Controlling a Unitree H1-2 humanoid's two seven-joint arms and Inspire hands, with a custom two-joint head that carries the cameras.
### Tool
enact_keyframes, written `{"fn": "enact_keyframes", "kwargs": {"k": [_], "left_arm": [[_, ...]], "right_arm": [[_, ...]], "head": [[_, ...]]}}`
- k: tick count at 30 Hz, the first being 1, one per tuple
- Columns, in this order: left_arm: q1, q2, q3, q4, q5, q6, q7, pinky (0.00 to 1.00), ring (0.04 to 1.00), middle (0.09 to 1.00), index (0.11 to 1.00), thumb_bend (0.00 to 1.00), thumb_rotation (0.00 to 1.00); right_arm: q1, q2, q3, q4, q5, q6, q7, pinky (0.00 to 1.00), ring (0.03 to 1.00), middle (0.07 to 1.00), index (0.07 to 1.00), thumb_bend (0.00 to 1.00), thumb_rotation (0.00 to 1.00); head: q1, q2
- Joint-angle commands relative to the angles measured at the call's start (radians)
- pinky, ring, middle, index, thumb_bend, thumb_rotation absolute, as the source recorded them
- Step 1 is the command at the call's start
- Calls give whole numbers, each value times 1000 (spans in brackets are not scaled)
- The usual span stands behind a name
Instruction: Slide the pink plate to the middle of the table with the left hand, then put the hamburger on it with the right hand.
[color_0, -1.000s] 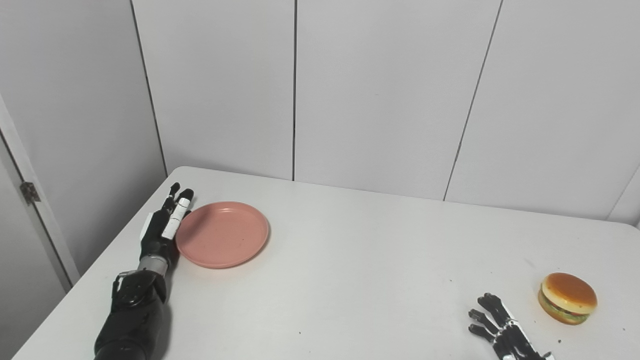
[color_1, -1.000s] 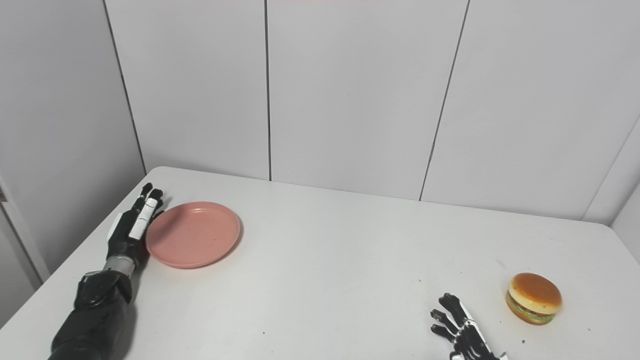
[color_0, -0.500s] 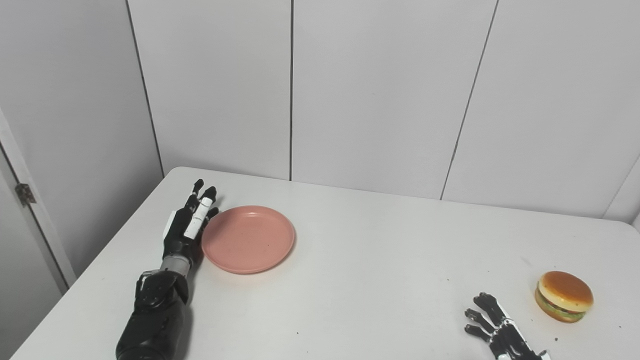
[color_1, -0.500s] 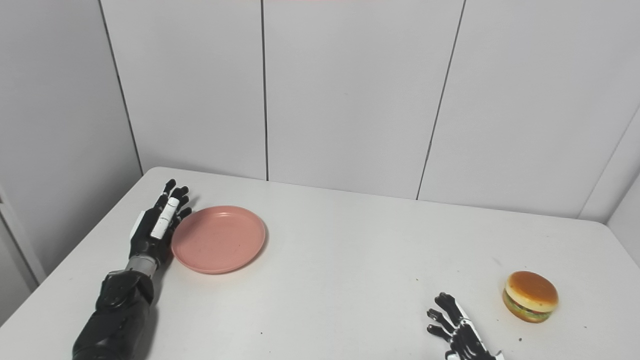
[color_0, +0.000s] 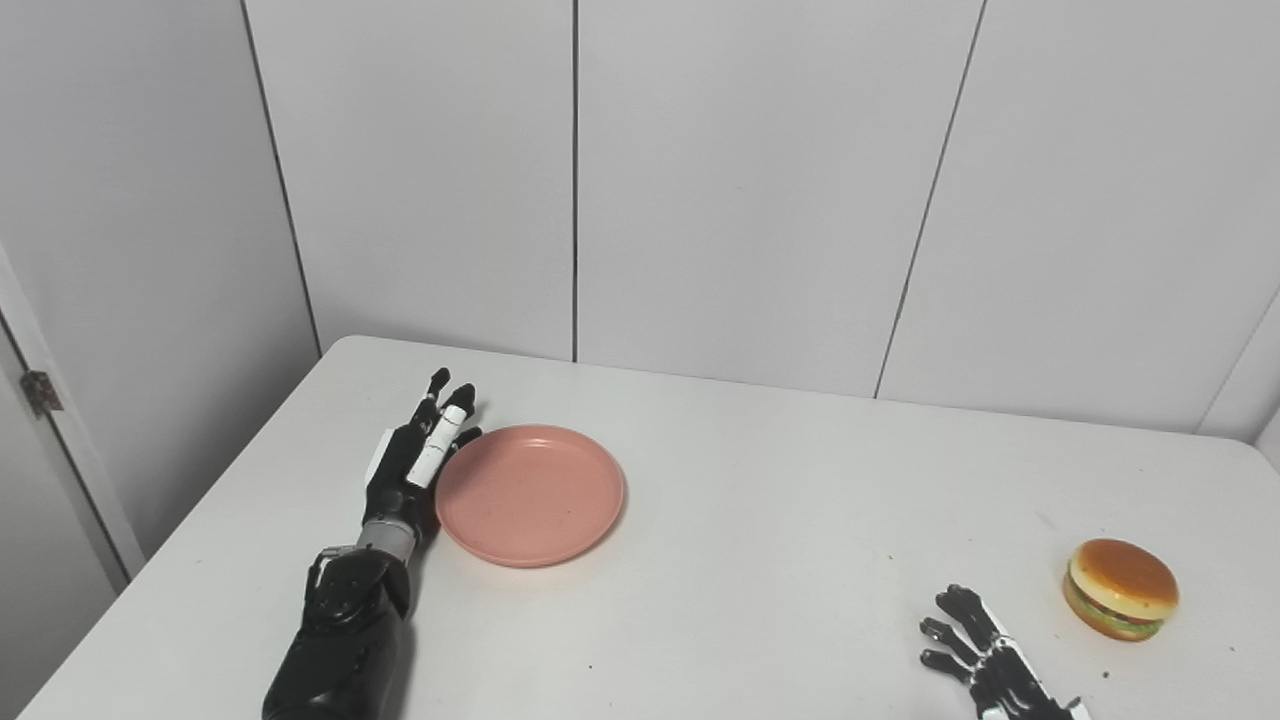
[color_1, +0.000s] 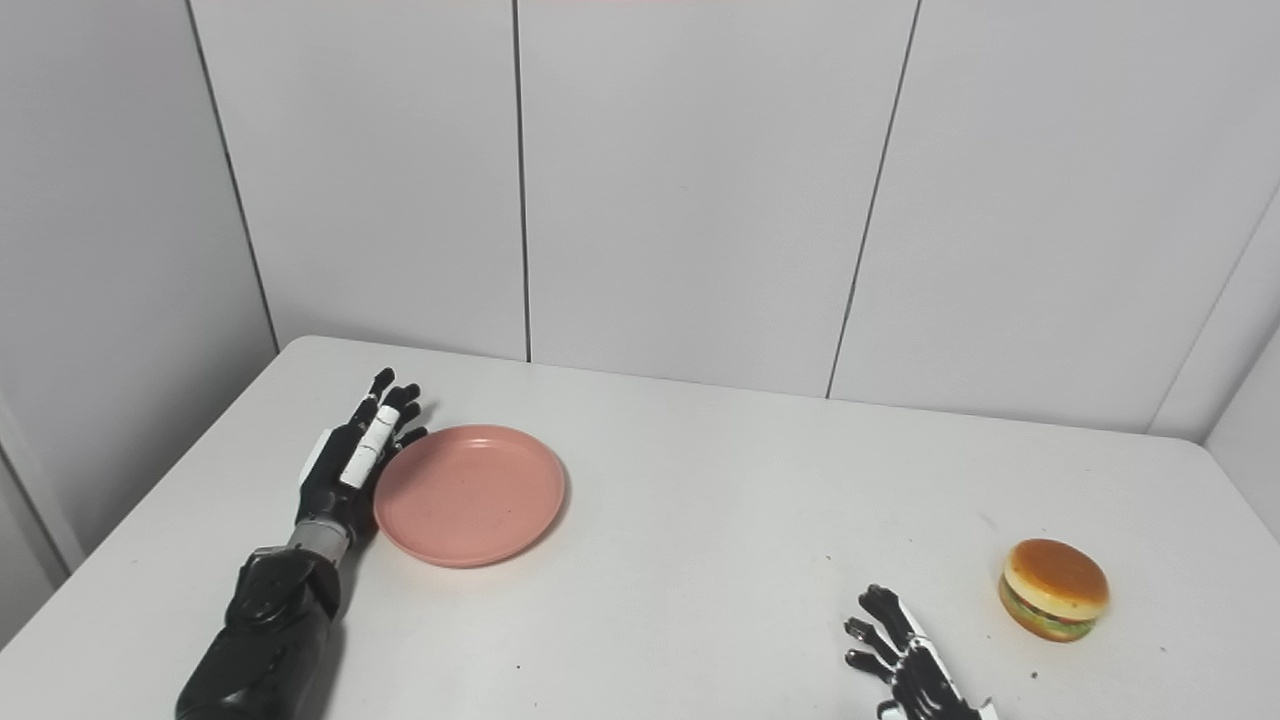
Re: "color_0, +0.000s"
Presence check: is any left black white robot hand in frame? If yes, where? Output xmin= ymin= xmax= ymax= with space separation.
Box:
xmin=360 ymin=367 xmax=483 ymax=546

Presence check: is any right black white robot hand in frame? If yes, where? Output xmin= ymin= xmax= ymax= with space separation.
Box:
xmin=920 ymin=585 xmax=1091 ymax=720

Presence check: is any pink round plate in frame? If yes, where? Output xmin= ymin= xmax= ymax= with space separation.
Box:
xmin=435 ymin=424 xmax=627 ymax=569

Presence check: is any toy hamburger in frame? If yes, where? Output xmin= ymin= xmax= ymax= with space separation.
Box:
xmin=1062 ymin=538 xmax=1180 ymax=642

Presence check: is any metal door hinge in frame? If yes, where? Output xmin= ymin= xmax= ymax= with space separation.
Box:
xmin=20 ymin=370 xmax=63 ymax=417

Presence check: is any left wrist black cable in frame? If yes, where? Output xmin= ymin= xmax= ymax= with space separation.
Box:
xmin=305 ymin=545 xmax=358 ymax=601

